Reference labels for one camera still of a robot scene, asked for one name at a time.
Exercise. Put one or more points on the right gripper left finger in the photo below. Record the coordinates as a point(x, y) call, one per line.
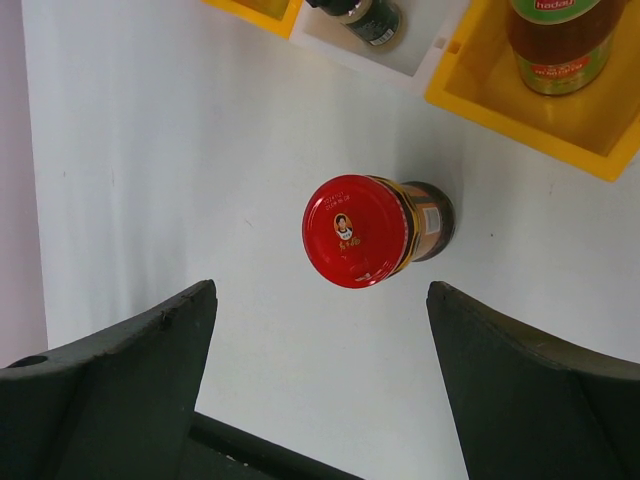
point(117, 404)

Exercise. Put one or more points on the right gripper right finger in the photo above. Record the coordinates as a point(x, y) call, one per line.
point(527, 404)

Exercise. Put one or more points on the red lid jar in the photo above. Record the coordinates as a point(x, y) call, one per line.
point(359, 230)

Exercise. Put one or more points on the green label sauce bottle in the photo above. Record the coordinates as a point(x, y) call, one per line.
point(562, 46)

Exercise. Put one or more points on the right yellow plastic bin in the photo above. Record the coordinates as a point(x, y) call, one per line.
point(595, 129)

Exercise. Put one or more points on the yellow plastic bin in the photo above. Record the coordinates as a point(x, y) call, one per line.
point(595, 129)
point(275, 16)

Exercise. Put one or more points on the white plastic bin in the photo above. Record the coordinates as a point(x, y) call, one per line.
point(408, 62)

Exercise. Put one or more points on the left yellow plastic bin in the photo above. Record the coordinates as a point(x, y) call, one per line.
point(275, 16)

